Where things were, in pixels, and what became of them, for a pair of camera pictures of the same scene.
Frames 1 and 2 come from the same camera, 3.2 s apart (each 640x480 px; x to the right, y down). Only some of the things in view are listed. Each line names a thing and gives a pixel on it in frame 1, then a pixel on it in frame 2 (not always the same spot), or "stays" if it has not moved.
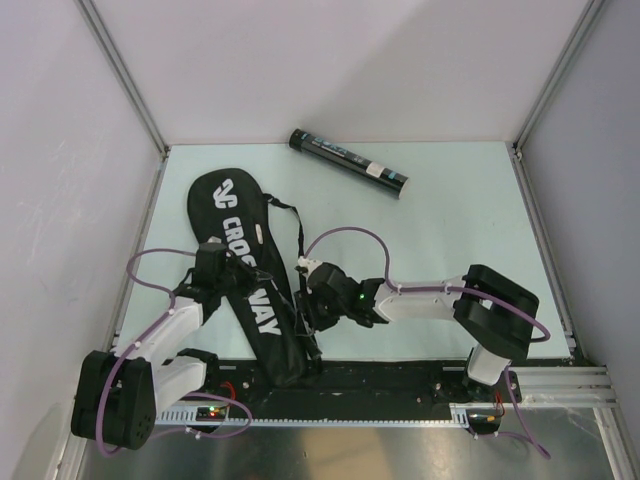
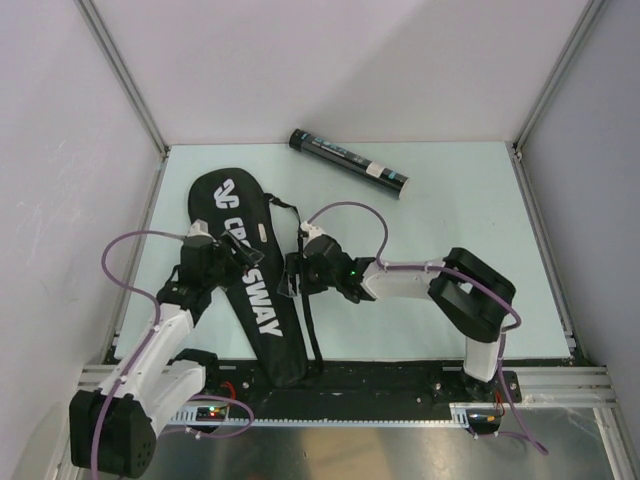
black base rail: x=361 y=388 stays
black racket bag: x=262 y=240 stays
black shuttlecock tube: x=357 y=166 stays
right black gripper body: x=318 y=313 → x=313 y=281
